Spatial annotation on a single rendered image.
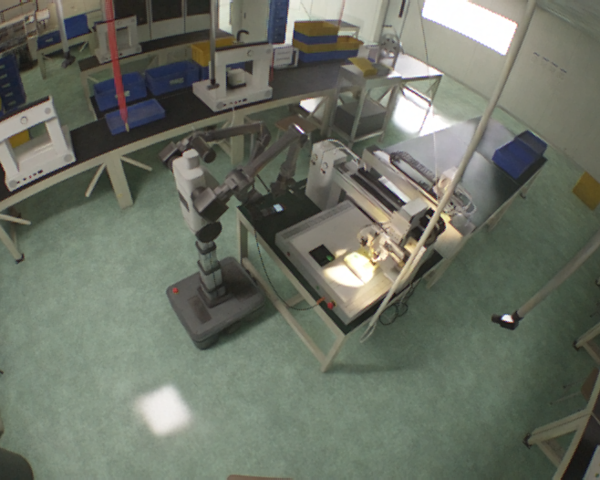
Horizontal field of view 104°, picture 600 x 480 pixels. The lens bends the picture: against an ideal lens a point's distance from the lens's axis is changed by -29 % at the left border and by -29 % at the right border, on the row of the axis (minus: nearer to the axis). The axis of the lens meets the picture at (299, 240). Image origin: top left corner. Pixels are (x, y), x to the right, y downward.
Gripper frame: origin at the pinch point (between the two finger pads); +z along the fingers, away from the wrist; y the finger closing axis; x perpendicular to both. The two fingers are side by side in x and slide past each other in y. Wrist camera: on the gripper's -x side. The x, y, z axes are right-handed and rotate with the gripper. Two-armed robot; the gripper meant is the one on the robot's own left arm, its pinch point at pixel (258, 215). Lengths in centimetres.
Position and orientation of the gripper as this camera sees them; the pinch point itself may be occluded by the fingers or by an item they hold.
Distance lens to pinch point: 218.4
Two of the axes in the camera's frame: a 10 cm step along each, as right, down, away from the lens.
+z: 3.2, 3.8, 8.7
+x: -7.9, 6.1, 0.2
